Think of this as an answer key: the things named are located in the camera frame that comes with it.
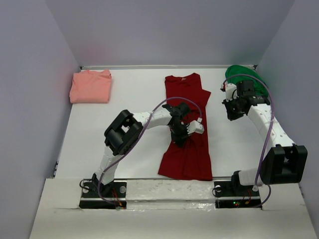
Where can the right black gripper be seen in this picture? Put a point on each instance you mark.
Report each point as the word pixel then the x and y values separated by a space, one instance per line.
pixel 230 115

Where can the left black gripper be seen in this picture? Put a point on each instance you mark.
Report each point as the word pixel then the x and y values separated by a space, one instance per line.
pixel 178 141

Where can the red t shirt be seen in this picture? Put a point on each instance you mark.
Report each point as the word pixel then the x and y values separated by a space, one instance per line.
pixel 192 160

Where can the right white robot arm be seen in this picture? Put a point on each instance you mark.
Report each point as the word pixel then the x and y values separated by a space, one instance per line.
pixel 282 161

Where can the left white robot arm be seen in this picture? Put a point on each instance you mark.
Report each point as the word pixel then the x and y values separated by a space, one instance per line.
pixel 125 130

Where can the green t shirt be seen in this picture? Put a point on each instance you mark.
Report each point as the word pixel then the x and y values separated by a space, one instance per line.
pixel 238 69

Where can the white front cover board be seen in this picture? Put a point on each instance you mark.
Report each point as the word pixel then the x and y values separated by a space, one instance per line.
pixel 166 209

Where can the folded pink t shirt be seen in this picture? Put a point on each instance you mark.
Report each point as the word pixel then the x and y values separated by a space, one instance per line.
pixel 91 87

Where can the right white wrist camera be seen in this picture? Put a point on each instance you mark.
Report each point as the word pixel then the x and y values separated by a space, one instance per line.
pixel 230 91

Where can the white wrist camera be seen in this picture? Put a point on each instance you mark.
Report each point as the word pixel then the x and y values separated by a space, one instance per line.
pixel 230 91
pixel 195 127

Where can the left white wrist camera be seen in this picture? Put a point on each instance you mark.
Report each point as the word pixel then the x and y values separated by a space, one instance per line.
pixel 195 127

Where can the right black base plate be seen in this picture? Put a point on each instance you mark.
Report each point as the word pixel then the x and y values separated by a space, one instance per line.
pixel 228 196

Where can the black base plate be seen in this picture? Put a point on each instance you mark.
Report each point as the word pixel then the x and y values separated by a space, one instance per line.
pixel 228 196
pixel 115 196

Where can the aluminium table frame rail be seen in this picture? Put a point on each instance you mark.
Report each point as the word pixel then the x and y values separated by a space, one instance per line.
pixel 133 67

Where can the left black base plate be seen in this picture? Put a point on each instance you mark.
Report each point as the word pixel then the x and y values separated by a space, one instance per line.
pixel 115 196

